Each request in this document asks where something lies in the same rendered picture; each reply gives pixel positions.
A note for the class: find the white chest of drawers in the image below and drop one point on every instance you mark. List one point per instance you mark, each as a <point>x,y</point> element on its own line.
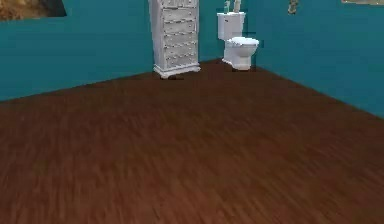
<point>176,36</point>

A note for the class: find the white toilet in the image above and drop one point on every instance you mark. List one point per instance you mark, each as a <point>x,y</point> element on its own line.
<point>236,43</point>

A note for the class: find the green bottle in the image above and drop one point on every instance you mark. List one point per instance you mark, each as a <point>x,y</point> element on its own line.
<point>227,6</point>

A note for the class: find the beige bottle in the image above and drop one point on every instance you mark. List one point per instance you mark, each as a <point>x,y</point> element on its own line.
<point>237,5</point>

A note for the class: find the brown framed picture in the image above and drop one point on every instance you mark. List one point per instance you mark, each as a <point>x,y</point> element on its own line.
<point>30,7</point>

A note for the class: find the pale framed picture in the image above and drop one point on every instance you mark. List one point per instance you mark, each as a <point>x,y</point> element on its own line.
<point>363,1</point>

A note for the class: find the brown wall hanging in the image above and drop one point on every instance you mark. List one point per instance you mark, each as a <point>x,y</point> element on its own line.
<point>293,6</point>

